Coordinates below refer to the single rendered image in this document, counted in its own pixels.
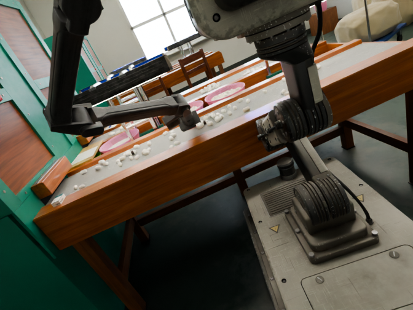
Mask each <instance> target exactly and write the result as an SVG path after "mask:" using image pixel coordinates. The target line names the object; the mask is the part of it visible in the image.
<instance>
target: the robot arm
mask: <svg viewBox="0 0 413 310"><path fill-rule="evenodd" d="M103 9H104V8H103V6H102V3H101V0H53V12H52V21H53V39H52V55H51V64H50V79H49V95H48V101H47V105H46V107H45V108H43V115H44V116H45V118H46V121H47V123H48V125H49V127H50V131H51V132H57V133H65V134H70V135H82V137H84V138H88V137H93V136H97V135H102V134H103V132H104V128H105V127H108V126H110V125H116V124H121V123H126V122H131V121H138V120H142V119H147V118H151V117H157V116H164V117H163V118H162V120H163V122H164V123H165V125H166V126H167V127H168V129H169V131H170V130H172V129H174V128H175V127H176V126H178V125H179V128H180V129H181V131H183V132H185V131H187V130H191V129H193V128H195V127H196V124H198V123H199V122H201V120H200V118H199V115H198V114H197V112H196V110H194V111H192V112H191V106H190V105H189V104H188V102H187V101H186V99H185V98H184V97H183V96H182V94H180V93H178V94H173V95H171V96H168V97H165V98H161V99H158V100H151V101H143V102H138V103H130V104H126V105H117V106H109V107H96V106H95V107H93V106H92V104H91V103H83V104H78V105H73V100H74V93H75V88H76V81H77V74H78V69H79V62H80V57H81V50H82V44H83V41H84V36H87V35H89V29H90V25H91V24H93V23H95V22H96V21H97V20H98V19H99V17H100V15H101V12H102V10H103Z"/></svg>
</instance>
